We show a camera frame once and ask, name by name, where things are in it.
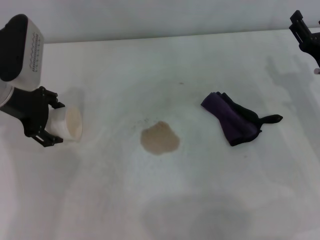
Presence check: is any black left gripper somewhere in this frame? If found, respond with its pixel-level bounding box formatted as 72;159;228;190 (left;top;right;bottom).
0;85;66;148

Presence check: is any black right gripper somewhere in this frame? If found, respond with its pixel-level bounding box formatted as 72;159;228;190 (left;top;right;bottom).
288;9;320;69

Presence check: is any white paper cup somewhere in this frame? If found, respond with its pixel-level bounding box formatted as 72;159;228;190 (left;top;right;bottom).
47;105;84;143

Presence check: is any purple rag with black trim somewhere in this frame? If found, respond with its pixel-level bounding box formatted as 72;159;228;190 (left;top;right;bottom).
200;91;284;148

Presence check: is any brown water stain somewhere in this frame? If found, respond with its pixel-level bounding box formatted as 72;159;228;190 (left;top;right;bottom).
139;120;181;157

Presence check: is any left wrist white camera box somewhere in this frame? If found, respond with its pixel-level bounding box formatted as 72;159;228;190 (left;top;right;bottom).
0;13;46;88

